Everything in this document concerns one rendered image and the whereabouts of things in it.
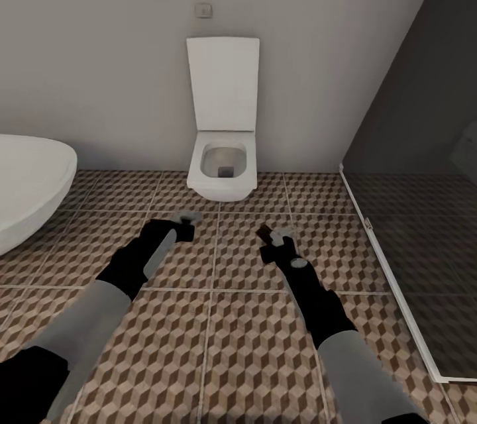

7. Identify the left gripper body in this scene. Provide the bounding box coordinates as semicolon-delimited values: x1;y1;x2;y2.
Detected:
174;223;195;242

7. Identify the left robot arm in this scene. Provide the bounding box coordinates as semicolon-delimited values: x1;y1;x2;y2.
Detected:
0;207;202;424

